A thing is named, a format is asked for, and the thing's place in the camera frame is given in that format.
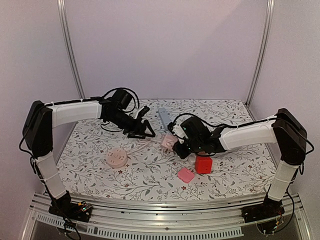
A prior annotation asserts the light blue power strip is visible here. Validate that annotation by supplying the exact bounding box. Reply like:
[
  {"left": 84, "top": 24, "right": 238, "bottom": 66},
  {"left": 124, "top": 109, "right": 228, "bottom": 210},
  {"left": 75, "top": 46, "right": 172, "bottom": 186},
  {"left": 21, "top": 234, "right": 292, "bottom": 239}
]
[{"left": 158, "top": 107, "right": 172, "bottom": 131}]

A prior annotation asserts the light pink cube socket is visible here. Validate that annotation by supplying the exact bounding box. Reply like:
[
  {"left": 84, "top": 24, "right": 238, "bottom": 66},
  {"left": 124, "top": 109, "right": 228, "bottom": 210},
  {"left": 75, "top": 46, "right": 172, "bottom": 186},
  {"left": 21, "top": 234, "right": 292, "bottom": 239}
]
[{"left": 161, "top": 134, "right": 178, "bottom": 151}]

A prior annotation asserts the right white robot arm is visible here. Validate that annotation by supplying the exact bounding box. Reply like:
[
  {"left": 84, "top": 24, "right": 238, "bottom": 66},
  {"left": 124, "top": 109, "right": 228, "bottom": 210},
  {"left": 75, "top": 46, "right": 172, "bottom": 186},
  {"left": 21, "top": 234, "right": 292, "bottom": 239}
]
[{"left": 167, "top": 108, "right": 315, "bottom": 223}]

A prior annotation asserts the right aluminium corner post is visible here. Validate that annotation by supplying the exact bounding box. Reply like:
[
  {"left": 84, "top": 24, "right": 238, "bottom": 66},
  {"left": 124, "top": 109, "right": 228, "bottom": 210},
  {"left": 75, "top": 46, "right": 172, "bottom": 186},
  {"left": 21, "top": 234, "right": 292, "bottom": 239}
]
[{"left": 245, "top": 0, "right": 275, "bottom": 108}]

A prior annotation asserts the floral patterned table mat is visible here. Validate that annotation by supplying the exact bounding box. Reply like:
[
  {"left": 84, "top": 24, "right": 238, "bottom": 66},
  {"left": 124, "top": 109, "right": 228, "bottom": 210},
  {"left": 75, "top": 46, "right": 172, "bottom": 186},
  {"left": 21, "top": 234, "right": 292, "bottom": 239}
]
[{"left": 57, "top": 99, "right": 276, "bottom": 202}]

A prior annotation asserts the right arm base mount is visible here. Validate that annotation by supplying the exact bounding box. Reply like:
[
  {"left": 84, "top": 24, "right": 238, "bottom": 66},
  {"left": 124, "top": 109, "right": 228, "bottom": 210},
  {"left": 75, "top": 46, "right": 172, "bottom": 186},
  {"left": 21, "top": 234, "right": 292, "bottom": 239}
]
[{"left": 241, "top": 202, "right": 285, "bottom": 235}]

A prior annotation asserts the round pink power socket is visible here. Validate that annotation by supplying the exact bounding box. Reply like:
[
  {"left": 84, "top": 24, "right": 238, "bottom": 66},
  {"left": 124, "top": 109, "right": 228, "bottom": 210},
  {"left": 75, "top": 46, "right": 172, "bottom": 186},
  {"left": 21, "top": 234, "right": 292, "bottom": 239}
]
[{"left": 105, "top": 148, "right": 128, "bottom": 169}]

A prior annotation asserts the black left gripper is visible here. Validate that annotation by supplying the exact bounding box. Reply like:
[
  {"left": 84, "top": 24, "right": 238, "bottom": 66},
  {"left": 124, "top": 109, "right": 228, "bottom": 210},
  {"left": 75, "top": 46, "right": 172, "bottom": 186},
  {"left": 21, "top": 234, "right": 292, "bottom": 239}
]
[{"left": 108, "top": 110, "right": 156, "bottom": 140}]

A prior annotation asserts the red cube socket adapter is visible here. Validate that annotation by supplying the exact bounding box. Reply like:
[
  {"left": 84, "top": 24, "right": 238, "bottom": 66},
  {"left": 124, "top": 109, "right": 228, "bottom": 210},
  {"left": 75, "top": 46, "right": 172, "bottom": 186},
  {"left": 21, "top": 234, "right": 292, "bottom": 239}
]
[{"left": 194, "top": 156, "right": 213, "bottom": 174}]

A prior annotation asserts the aluminium front rail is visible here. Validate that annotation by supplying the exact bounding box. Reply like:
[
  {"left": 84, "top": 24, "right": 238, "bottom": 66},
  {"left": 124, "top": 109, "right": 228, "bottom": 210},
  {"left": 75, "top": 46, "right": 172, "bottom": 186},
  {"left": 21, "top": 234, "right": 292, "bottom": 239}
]
[{"left": 21, "top": 193, "right": 313, "bottom": 240}]

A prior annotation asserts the left aluminium corner post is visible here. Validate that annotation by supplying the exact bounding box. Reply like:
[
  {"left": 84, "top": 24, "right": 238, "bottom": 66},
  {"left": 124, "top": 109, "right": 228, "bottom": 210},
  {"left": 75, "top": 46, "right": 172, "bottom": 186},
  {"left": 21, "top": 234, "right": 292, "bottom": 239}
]
[{"left": 56, "top": 0, "right": 86, "bottom": 99}]

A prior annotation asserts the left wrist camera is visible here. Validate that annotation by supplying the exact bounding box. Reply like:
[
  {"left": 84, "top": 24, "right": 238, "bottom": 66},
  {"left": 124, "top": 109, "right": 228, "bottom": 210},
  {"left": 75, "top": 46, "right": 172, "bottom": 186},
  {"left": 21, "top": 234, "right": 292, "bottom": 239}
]
[{"left": 135, "top": 105, "right": 150, "bottom": 119}]

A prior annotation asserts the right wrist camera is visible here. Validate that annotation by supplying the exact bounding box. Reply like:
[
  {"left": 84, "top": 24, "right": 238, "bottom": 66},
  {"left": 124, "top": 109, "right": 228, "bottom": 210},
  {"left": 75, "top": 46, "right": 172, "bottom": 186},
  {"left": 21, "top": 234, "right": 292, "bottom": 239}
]
[{"left": 167, "top": 122, "right": 186, "bottom": 144}]

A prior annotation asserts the pink plug adapter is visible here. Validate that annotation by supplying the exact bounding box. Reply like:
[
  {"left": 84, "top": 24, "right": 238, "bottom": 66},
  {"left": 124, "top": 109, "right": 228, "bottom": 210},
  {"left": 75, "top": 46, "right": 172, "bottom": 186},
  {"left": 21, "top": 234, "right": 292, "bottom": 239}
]
[{"left": 177, "top": 167, "right": 195, "bottom": 183}]

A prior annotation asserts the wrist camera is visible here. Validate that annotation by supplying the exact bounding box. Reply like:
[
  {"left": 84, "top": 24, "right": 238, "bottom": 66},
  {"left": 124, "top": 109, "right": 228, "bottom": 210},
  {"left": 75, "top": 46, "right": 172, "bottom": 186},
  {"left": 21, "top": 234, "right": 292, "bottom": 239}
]
[
  {"left": 167, "top": 122, "right": 186, "bottom": 144},
  {"left": 135, "top": 105, "right": 150, "bottom": 119}
]

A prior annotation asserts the aluminium corner post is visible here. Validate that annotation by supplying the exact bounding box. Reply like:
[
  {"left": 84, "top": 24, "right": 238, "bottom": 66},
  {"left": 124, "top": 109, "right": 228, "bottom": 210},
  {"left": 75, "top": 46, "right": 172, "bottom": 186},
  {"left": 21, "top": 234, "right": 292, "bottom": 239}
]
[
  {"left": 56, "top": 0, "right": 86, "bottom": 99},
  {"left": 245, "top": 0, "right": 275, "bottom": 108}
]

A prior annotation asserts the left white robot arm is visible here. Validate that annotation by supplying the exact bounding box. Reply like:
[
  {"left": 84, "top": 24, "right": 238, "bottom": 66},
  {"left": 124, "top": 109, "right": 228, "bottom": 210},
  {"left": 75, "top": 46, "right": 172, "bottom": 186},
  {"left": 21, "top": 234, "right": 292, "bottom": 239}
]
[{"left": 21, "top": 97, "right": 156, "bottom": 218}]

